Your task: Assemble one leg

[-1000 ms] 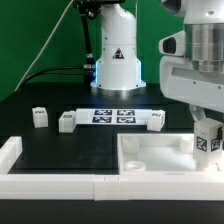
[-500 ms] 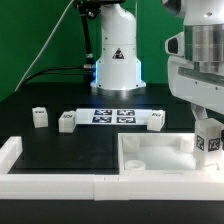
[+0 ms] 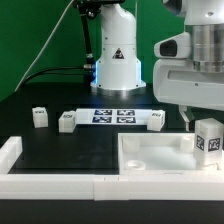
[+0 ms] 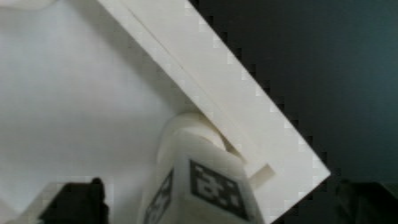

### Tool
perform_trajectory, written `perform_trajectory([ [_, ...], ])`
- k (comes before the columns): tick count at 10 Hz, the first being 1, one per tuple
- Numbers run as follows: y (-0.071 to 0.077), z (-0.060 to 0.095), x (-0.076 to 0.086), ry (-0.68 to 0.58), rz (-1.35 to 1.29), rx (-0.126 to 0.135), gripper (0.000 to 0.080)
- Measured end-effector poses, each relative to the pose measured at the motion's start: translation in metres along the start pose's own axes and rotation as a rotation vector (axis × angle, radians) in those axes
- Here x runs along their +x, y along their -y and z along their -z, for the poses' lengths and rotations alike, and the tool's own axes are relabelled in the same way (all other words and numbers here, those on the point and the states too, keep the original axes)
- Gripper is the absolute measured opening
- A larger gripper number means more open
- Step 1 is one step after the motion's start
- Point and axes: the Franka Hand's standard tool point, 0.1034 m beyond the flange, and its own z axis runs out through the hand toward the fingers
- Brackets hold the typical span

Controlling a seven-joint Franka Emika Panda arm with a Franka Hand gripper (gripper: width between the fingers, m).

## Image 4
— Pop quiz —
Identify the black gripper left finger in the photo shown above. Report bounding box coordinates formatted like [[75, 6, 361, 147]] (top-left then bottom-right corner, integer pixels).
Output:
[[40, 178, 111, 224]]

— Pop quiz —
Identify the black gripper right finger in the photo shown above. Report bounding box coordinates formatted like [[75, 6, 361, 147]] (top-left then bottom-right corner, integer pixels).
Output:
[[336, 180, 398, 224]]

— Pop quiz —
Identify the white table leg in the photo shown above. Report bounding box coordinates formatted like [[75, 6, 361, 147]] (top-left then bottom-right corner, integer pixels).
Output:
[[137, 113, 265, 224]]

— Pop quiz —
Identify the white square tabletop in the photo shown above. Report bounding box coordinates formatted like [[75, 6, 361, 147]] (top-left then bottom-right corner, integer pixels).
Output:
[[0, 0, 335, 224]]

